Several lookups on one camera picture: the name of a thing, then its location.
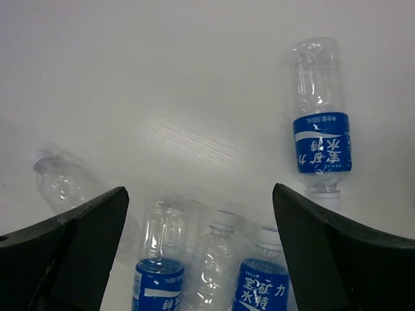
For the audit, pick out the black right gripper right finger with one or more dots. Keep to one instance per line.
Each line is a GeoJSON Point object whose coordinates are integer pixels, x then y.
{"type": "Point", "coordinates": [336, 263]}

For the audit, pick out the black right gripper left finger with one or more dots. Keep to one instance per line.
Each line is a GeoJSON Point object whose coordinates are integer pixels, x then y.
{"type": "Point", "coordinates": [64, 262]}

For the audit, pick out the clear unlabelled bottle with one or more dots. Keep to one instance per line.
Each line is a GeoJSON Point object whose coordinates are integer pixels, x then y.
{"type": "Point", "coordinates": [214, 266]}
{"type": "Point", "coordinates": [63, 183]}

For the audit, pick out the blue label bottle row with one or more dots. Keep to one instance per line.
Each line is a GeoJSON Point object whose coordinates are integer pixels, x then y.
{"type": "Point", "coordinates": [159, 271]}
{"type": "Point", "coordinates": [263, 282]}

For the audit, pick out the clear unlabelled bottle in row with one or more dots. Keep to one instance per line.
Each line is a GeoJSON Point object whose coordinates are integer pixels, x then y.
{"type": "Point", "coordinates": [214, 266]}

